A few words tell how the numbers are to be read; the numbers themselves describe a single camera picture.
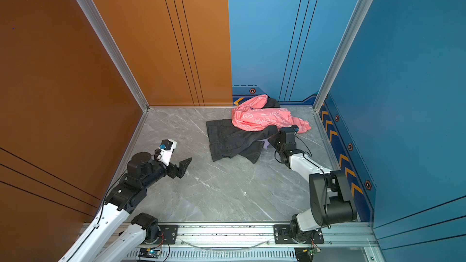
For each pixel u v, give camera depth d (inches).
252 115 39.1
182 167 25.8
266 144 36.7
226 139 38.1
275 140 32.6
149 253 27.8
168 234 29.1
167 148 24.5
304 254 27.8
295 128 32.4
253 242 28.5
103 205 19.5
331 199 17.2
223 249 27.8
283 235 28.5
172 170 25.7
